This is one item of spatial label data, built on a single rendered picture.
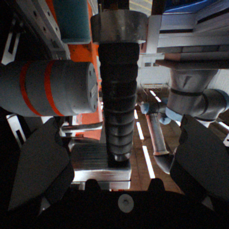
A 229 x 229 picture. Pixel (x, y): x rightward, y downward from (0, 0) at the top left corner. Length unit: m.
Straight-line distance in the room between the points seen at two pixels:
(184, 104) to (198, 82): 0.09
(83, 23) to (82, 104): 0.23
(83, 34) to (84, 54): 0.39
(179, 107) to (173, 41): 0.24
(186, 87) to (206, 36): 0.15
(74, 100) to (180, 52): 0.35
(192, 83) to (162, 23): 0.22
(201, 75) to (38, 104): 0.47
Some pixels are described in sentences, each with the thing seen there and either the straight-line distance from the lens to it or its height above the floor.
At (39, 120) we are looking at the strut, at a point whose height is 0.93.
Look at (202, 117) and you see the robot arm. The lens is 0.64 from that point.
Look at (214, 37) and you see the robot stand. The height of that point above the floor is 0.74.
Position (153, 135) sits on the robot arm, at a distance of 0.77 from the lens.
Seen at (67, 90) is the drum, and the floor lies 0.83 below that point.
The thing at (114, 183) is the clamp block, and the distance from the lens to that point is 0.18.
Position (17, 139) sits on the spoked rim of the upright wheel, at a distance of 0.45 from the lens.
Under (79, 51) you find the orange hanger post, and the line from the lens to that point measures 0.77.
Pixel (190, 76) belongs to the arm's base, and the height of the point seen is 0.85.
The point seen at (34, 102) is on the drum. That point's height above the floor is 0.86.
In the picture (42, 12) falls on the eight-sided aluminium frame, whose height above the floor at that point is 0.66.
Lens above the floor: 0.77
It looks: 29 degrees up
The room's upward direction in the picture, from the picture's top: 178 degrees clockwise
